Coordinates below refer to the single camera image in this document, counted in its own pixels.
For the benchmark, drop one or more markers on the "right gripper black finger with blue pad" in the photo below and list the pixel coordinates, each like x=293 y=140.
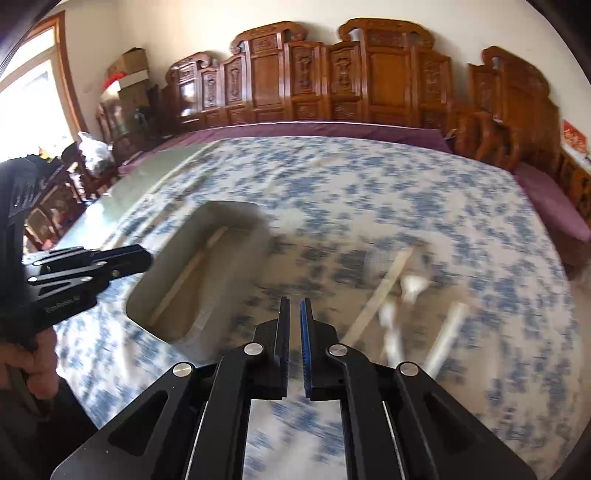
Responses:
x=399 y=423

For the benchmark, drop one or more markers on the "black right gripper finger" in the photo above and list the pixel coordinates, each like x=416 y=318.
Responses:
x=51 y=286
x=191 y=423
x=78 y=261

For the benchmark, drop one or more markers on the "person's left hand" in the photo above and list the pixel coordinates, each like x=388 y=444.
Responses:
x=40 y=365

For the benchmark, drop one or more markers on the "grey rectangular utensil tray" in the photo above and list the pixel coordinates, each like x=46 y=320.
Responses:
x=198 y=316

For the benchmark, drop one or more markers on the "wooden chopstick in tray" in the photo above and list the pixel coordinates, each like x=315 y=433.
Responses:
x=185 y=274

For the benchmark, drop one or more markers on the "white plastic utensil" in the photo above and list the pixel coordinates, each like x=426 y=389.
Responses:
x=393 y=340

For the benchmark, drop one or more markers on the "white plastic bag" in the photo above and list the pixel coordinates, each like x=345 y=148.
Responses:
x=97 y=156

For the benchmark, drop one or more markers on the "wooden chopstick on cloth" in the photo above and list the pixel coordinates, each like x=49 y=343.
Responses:
x=379 y=296

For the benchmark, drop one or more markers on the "dark wooden side cabinet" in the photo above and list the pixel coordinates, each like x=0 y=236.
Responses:
x=128 y=121

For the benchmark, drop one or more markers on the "white ceramic spoon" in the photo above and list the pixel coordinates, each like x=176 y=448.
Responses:
x=412 y=286

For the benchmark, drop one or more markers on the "stacked cardboard boxes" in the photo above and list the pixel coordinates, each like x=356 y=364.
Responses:
x=127 y=80

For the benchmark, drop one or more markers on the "purple right seat cushion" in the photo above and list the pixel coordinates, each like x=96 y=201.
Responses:
x=551 y=203

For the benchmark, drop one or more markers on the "purple seat cushion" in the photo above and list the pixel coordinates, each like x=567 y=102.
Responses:
x=551 y=203
x=426 y=138

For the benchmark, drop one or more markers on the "carved wooden sofa bench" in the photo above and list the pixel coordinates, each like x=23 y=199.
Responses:
x=381 y=71

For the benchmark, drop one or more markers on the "carved wooden right chair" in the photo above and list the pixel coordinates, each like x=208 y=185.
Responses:
x=510 y=119

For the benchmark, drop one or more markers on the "red paper box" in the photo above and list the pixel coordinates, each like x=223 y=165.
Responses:
x=572 y=140

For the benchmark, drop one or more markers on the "white utensil handle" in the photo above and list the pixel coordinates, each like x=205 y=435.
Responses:
x=445 y=339

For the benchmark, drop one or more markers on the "wooden window frame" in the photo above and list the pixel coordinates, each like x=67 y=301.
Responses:
x=46 y=42

